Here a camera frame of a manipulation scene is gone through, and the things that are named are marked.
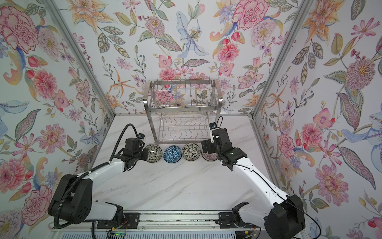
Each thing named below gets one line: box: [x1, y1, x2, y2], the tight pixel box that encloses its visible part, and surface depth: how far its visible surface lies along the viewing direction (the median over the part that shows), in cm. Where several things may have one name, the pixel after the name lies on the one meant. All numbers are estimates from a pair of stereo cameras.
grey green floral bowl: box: [144, 143, 163, 163], surface depth 97 cm
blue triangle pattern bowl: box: [163, 144, 183, 164], surface depth 97 cm
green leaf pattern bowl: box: [182, 142, 201, 162], surface depth 97 cm
